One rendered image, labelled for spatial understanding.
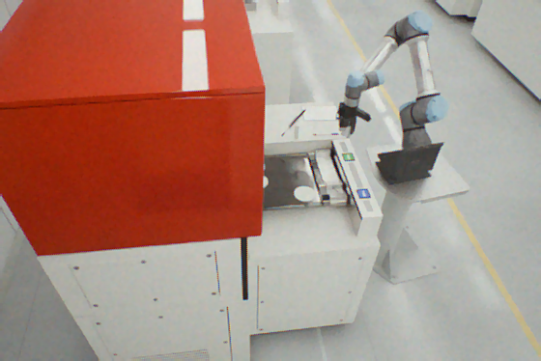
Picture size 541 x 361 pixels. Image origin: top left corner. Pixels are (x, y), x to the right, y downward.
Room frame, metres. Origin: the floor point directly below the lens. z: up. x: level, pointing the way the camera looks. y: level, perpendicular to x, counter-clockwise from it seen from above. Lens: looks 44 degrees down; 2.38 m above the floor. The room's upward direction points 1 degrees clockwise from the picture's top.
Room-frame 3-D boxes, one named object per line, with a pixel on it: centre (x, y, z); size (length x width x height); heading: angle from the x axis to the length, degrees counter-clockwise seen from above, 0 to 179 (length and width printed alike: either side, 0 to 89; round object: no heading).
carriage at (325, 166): (1.58, -0.34, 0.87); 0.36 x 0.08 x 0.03; 8
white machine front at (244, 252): (1.30, 0.11, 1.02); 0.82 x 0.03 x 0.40; 8
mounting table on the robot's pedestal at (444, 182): (1.71, -0.82, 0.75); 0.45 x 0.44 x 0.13; 106
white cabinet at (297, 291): (1.62, -0.18, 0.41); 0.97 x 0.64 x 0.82; 8
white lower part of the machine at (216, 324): (1.25, 0.45, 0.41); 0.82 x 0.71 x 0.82; 8
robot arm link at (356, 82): (1.68, -0.41, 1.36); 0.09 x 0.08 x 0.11; 120
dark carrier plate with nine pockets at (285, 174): (1.52, -0.08, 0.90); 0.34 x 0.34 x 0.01; 8
